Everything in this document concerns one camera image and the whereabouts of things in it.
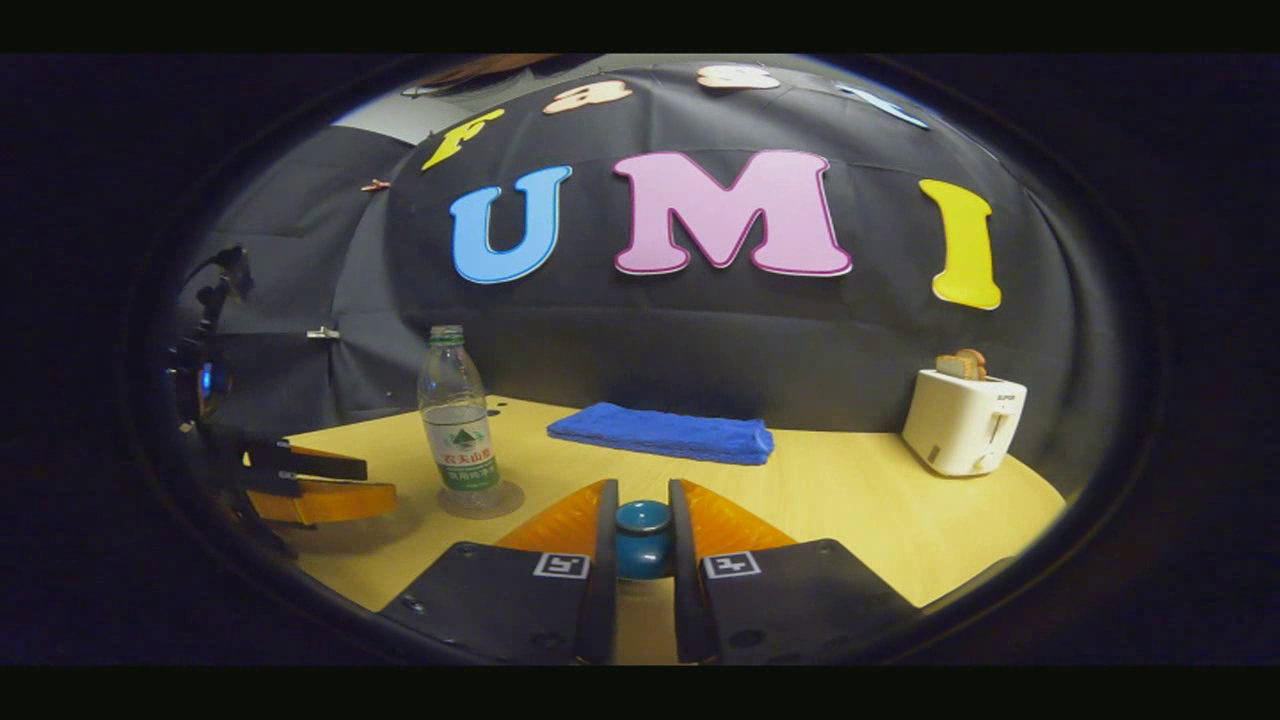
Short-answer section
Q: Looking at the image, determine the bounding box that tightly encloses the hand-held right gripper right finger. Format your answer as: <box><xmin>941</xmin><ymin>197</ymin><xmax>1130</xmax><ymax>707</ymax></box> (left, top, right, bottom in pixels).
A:
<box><xmin>668</xmin><ymin>478</ymin><xmax>921</xmax><ymax>665</ymax></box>

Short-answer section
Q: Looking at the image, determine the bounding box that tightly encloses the round brown coaster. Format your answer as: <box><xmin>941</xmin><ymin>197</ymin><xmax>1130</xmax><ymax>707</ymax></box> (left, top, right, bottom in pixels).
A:
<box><xmin>437</xmin><ymin>480</ymin><xmax>526</xmax><ymax>519</ymax></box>

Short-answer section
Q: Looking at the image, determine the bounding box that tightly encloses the clear plastic water bottle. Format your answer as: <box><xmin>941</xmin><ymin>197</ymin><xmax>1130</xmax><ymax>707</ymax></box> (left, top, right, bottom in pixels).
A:
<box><xmin>418</xmin><ymin>325</ymin><xmax>501</xmax><ymax>493</ymax></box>

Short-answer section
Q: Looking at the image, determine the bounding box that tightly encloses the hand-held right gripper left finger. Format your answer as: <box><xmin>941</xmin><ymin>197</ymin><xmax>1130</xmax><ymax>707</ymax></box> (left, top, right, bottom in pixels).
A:
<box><xmin>378</xmin><ymin>478</ymin><xmax>622</xmax><ymax>665</ymax></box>

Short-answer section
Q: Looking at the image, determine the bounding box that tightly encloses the blue folded towel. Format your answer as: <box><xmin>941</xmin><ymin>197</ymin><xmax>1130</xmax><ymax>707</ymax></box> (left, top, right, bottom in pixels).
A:
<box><xmin>547</xmin><ymin>402</ymin><xmax>776</xmax><ymax>466</ymax></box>

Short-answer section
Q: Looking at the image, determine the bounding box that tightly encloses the white toaster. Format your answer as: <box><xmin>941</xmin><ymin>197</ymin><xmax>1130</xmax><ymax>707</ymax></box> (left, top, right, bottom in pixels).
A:
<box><xmin>902</xmin><ymin>368</ymin><xmax>1028</xmax><ymax>477</ymax></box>

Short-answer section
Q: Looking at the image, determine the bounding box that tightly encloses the black backdrop cloth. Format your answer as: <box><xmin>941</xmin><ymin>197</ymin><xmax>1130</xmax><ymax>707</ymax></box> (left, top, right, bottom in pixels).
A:
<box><xmin>185</xmin><ymin>58</ymin><xmax>1106</xmax><ymax>501</ymax></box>

